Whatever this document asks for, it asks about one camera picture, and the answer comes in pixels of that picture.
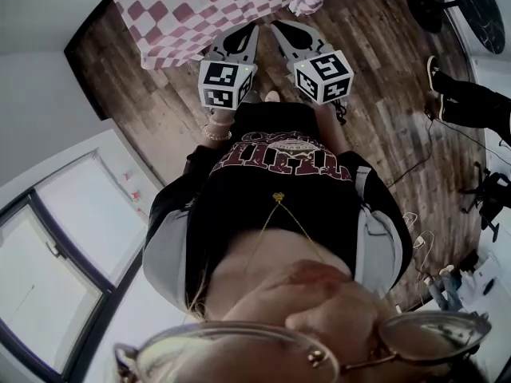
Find person's left forearm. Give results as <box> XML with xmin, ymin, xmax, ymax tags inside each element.
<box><xmin>201</xmin><ymin>107</ymin><xmax>237</xmax><ymax>147</ymax></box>

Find white charger cable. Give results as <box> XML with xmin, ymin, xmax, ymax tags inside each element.
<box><xmin>402</xmin><ymin>211</ymin><xmax>436</xmax><ymax>251</ymax></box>

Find round black pedestal table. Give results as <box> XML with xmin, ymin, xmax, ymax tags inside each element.
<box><xmin>406</xmin><ymin>0</ymin><xmax>507</xmax><ymax>55</ymax></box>

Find dark framed window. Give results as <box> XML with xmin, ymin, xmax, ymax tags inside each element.
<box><xmin>0</xmin><ymin>191</ymin><xmax>139</xmax><ymax>377</ymax></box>

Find white desk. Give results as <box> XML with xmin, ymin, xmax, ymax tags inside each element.
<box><xmin>417</xmin><ymin>249</ymin><xmax>511</xmax><ymax>370</ymax></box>

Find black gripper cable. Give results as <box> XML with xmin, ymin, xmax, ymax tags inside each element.
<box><xmin>333</xmin><ymin>97</ymin><xmax>349</xmax><ymax>126</ymax></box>

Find grey backpack shoulder strap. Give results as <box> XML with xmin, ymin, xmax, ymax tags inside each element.
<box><xmin>354</xmin><ymin>165</ymin><xmax>405</xmax><ymax>298</ymax></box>
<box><xmin>142</xmin><ymin>207</ymin><xmax>191</xmax><ymax>310</ymax></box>

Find person's black printed t-shirt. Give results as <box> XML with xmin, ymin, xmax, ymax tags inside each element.
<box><xmin>145</xmin><ymin>101</ymin><xmax>414</xmax><ymax>310</ymax></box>

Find gold pendant necklace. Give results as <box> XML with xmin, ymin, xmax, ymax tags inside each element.
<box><xmin>245</xmin><ymin>191</ymin><xmax>327</xmax><ymax>270</ymax></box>

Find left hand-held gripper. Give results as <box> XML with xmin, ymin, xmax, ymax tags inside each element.
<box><xmin>198</xmin><ymin>22</ymin><xmax>261</xmax><ymax>113</ymax></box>

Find person's face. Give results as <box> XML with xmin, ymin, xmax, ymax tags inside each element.
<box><xmin>199</xmin><ymin>229</ymin><xmax>496</xmax><ymax>383</ymax></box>

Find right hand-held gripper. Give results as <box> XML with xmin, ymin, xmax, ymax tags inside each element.
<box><xmin>270</xmin><ymin>20</ymin><xmax>355</xmax><ymax>106</ymax></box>

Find black floor cable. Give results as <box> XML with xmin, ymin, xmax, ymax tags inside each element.
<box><xmin>385</xmin><ymin>108</ymin><xmax>500</xmax><ymax>189</ymax></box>

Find red white checkered tablecloth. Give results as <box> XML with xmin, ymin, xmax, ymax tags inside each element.
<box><xmin>102</xmin><ymin>0</ymin><xmax>329</xmax><ymax>70</ymax></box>

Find beaded bracelet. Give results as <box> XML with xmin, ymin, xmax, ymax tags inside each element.
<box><xmin>200</xmin><ymin>125</ymin><xmax>234</xmax><ymax>142</ymax></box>

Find thin rimmed glasses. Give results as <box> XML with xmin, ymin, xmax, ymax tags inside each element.
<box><xmin>113</xmin><ymin>310</ymin><xmax>493</xmax><ymax>383</ymax></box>

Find person's right forearm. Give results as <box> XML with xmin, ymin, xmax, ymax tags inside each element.
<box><xmin>315</xmin><ymin>101</ymin><xmax>349</xmax><ymax>155</ymax></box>

